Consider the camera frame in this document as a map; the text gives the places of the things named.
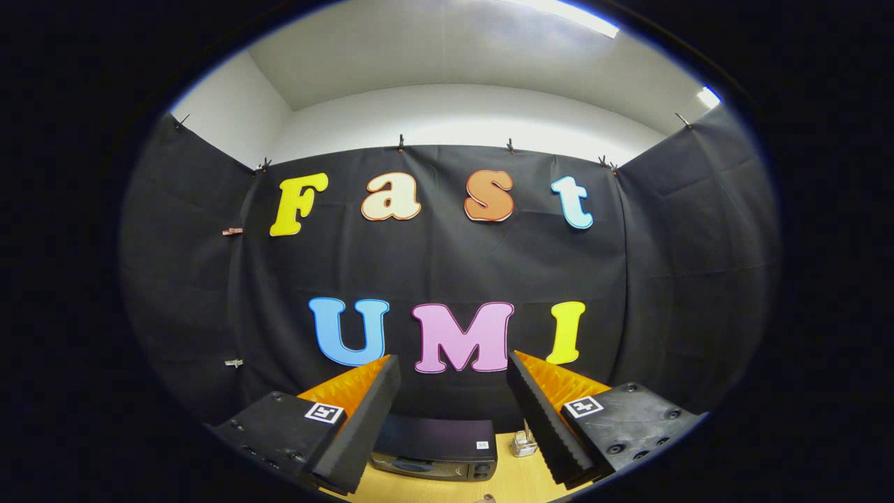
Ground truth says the black toaster oven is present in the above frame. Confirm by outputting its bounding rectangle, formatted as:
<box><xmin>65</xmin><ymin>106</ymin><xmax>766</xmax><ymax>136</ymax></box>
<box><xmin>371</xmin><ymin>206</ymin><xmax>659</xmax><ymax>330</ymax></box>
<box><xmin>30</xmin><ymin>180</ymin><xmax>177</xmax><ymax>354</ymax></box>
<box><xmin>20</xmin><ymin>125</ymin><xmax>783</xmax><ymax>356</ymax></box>
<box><xmin>369</xmin><ymin>414</ymin><xmax>498</xmax><ymax>483</ymax></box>

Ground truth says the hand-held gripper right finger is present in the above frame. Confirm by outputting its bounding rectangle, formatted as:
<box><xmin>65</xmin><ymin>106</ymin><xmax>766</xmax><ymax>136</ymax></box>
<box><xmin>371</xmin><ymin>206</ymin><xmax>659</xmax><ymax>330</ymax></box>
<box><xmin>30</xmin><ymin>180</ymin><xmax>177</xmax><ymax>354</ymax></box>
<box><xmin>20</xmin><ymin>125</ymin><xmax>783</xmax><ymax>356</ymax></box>
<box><xmin>506</xmin><ymin>350</ymin><xmax>708</xmax><ymax>490</ymax></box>

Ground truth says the row of black cloth clips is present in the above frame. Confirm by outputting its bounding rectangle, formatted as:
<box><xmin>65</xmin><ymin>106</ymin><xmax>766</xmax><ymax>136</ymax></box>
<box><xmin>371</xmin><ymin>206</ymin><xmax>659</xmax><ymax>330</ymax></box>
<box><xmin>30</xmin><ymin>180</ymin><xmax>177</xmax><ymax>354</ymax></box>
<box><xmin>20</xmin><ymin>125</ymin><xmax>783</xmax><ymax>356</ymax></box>
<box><xmin>173</xmin><ymin>110</ymin><xmax>696</xmax><ymax>177</ymax></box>

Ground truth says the black backdrop cloth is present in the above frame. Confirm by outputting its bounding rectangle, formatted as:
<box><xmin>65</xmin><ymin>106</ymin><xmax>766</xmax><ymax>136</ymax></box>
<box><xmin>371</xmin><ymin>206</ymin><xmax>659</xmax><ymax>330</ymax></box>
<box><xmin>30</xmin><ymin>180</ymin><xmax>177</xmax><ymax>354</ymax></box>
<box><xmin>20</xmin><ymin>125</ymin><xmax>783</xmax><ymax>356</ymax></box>
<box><xmin>117</xmin><ymin>103</ymin><xmax>782</xmax><ymax>465</ymax></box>

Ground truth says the long ceiling light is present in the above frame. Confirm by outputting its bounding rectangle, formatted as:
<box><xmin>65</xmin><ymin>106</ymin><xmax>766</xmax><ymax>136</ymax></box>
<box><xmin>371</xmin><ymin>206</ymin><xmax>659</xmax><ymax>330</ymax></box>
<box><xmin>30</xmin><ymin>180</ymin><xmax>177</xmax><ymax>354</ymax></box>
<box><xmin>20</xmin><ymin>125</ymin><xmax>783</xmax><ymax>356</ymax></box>
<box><xmin>503</xmin><ymin>0</ymin><xmax>620</xmax><ymax>39</ymax></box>

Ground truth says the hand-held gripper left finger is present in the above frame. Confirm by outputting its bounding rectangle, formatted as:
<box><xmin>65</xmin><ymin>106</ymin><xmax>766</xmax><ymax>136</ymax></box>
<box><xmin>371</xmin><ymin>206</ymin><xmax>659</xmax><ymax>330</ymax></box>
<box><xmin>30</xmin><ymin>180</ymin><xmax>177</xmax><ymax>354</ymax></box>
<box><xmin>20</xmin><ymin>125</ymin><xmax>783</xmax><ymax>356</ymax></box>
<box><xmin>210</xmin><ymin>353</ymin><xmax>402</xmax><ymax>496</ymax></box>

